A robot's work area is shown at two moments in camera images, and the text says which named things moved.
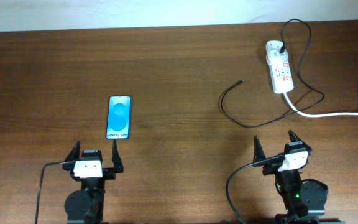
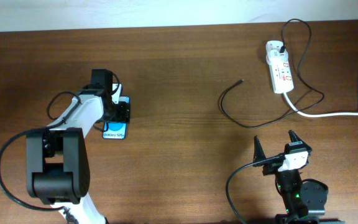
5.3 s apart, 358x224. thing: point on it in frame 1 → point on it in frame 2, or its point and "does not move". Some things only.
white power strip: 280,71 does not move
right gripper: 259,154 does not move
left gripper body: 107,174 → 120,113
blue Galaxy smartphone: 118,117 does not move
